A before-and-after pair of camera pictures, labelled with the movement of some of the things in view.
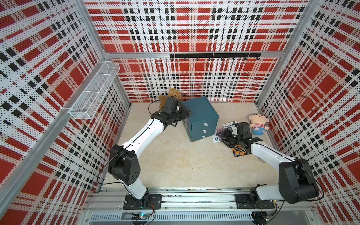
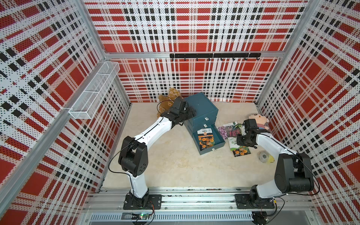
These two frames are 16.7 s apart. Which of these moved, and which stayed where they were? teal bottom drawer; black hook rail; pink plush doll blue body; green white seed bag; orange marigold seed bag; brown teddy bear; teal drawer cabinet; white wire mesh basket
Moved: teal bottom drawer; teal drawer cabinet
Stayed: brown teddy bear; black hook rail; orange marigold seed bag; white wire mesh basket; pink plush doll blue body; green white seed bag
